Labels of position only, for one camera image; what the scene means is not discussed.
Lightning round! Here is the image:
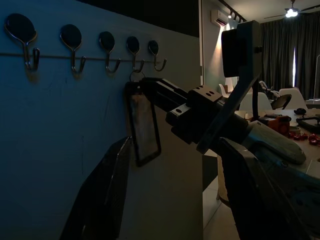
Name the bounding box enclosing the white hook board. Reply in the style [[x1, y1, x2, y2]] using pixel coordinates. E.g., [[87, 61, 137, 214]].
[[0, 4, 173, 62]]

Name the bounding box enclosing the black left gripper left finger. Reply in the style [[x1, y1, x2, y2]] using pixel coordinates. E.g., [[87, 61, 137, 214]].
[[59, 136, 133, 240]]

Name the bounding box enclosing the black tray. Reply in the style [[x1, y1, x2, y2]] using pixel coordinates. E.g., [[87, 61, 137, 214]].
[[295, 116, 320, 131]]

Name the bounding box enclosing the black chair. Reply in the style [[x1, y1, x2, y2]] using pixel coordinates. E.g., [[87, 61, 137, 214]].
[[270, 94, 293, 110]]

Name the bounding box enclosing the white shell chair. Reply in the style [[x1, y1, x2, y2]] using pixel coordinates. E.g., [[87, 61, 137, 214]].
[[278, 87, 309, 111], [239, 91, 273, 112], [218, 83, 230, 99]]

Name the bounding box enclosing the black ceiling track light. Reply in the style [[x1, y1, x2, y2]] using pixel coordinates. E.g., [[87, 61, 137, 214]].
[[219, 0, 248, 24]]

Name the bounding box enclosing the black key tag with ring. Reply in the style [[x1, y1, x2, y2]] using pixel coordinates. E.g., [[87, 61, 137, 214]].
[[124, 69, 162, 168]]

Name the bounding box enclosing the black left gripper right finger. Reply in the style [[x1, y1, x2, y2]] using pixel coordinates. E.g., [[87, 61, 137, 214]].
[[217, 136, 320, 240]]

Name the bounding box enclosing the orange power tool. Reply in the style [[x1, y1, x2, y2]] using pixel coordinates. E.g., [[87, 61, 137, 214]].
[[258, 115, 292, 137]]

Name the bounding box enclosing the ceiling fan with light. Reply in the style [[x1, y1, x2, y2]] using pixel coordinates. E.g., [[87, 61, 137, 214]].
[[263, 0, 320, 20]]

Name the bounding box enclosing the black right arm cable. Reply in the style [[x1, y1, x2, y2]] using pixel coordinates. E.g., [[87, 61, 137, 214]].
[[250, 81, 261, 123]]

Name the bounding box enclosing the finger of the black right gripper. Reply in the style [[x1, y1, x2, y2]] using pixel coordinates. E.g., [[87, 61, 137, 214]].
[[138, 77, 190, 111]]

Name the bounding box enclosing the white wall air conditioner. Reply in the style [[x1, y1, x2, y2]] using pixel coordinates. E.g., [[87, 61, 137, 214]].
[[210, 9, 230, 26]]

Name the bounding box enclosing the black disc metal wall hook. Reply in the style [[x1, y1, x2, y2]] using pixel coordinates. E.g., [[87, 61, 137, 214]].
[[59, 23, 87, 75], [126, 35, 146, 74], [147, 39, 168, 73], [4, 12, 41, 72], [98, 30, 121, 74]]

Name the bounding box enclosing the red plastic piece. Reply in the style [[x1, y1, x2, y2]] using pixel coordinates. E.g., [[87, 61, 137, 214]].
[[307, 133, 320, 146], [288, 132, 308, 141]]

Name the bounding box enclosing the dark curtain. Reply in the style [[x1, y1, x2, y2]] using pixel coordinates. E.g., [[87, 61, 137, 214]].
[[259, 13, 320, 101]]

